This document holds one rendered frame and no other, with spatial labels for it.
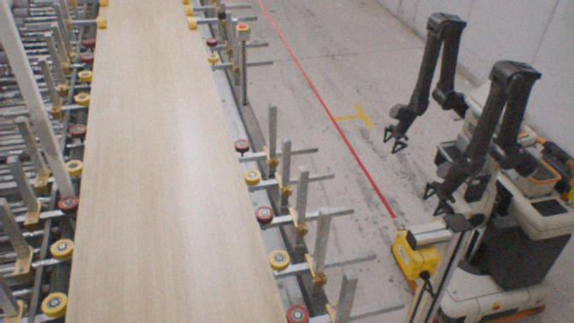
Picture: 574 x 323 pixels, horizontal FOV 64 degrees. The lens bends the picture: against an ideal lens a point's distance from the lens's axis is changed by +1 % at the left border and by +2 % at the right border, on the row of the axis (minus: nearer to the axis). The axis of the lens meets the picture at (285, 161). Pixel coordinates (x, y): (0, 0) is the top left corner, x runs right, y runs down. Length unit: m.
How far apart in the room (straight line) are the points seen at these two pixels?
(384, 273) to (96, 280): 1.77
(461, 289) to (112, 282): 1.76
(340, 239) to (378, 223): 0.32
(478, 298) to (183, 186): 1.62
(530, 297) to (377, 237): 0.94
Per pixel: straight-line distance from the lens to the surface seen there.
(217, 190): 2.04
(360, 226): 3.18
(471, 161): 1.83
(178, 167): 2.19
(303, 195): 1.84
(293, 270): 1.84
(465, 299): 2.64
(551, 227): 2.44
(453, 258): 0.93
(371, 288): 2.87
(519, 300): 2.80
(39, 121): 2.03
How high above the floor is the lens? 2.29
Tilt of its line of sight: 39 degrees down
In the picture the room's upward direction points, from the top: 3 degrees clockwise
